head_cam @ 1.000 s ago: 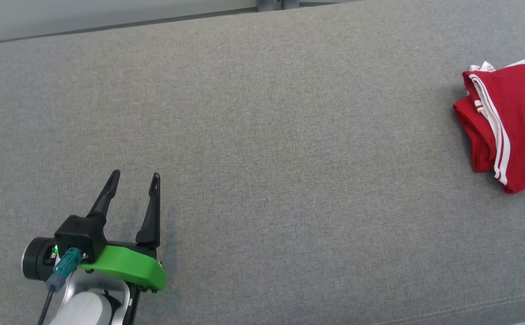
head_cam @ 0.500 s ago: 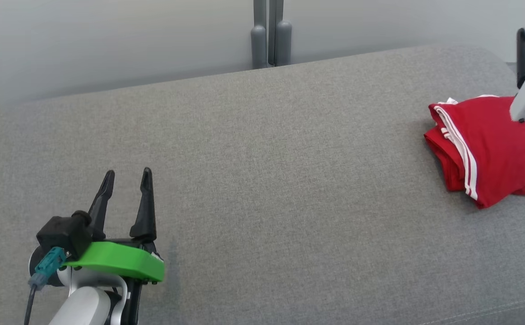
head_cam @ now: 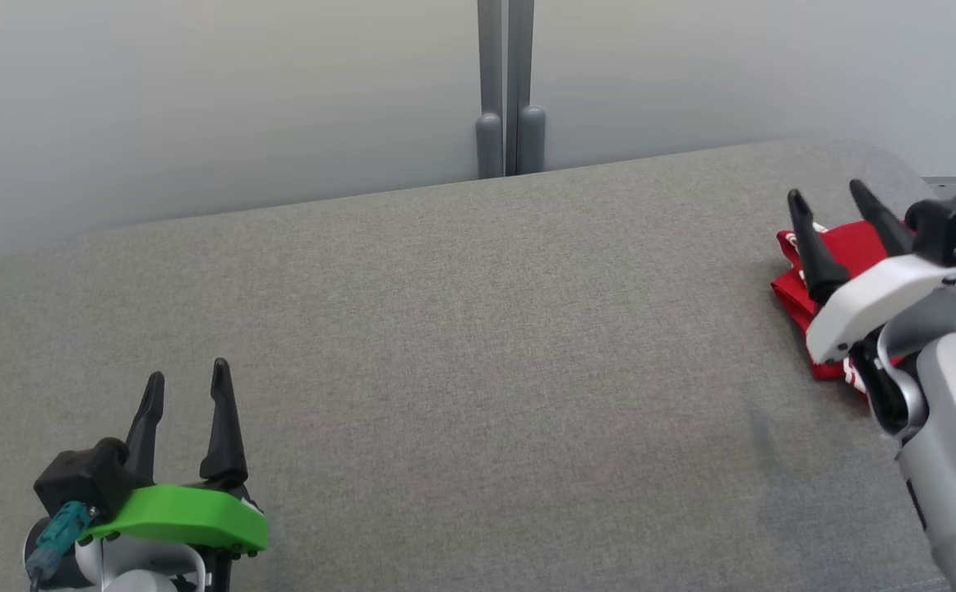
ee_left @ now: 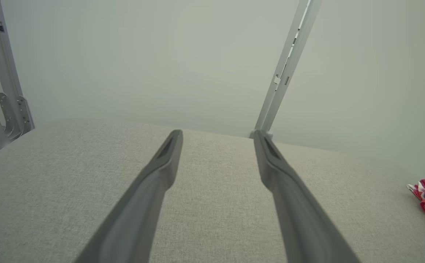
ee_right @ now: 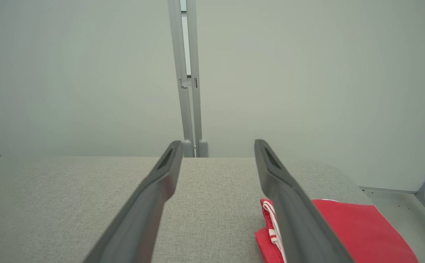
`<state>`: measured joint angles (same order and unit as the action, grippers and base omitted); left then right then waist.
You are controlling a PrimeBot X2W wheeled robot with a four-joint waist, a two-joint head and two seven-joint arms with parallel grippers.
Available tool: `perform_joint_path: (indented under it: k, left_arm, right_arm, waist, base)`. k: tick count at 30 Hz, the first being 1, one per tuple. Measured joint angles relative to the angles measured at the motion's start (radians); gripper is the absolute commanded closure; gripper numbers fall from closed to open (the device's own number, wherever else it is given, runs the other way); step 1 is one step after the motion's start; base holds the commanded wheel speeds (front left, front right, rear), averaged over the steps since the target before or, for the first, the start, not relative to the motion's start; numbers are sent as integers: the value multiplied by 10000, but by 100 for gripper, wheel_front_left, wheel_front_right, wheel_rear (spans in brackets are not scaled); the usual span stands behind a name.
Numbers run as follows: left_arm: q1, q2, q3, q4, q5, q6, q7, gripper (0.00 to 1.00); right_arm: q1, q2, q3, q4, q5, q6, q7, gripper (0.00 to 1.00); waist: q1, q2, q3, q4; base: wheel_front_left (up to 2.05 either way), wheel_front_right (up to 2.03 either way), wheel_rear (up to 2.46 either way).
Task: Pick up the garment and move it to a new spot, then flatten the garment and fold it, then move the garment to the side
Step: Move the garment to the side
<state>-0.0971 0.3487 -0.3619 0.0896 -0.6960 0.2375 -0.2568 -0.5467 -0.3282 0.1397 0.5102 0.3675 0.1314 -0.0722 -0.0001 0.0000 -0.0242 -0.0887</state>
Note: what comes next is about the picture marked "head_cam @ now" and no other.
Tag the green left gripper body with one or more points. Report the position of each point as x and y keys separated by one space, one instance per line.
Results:
x=190 y=514

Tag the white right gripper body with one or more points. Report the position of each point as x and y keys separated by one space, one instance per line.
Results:
x=872 y=304

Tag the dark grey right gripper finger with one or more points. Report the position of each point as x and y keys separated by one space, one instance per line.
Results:
x=884 y=226
x=819 y=263

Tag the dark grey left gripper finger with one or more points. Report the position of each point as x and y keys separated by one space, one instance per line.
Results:
x=145 y=436
x=223 y=444

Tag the red Bulls 23 jersey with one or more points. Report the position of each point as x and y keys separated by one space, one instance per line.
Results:
x=792 y=311

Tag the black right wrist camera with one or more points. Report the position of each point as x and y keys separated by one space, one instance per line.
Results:
x=950 y=226

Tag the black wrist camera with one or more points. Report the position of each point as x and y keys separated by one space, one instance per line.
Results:
x=83 y=477
x=950 y=226

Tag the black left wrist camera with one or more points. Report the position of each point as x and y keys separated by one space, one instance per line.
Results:
x=83 y=477

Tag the grey aluminium partition post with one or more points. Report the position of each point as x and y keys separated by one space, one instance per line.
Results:
x=527 y=90
x=490 y=82

